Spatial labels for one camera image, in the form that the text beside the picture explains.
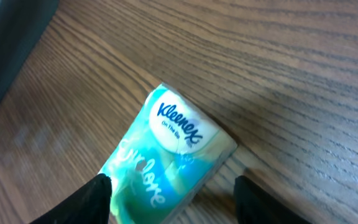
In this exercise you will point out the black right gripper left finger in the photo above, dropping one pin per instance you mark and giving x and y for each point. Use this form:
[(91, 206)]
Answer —
[(88, 205)]

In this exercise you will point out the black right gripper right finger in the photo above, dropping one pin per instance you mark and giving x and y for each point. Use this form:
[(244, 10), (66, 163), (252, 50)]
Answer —
[(256, 206)]

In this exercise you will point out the green Kleenex tissue pack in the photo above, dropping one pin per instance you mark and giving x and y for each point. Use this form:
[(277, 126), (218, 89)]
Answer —
[(170, 150)]

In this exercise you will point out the grey plastic mesh basket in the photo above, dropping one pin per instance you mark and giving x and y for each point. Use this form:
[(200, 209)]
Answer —
[(22, 22)]

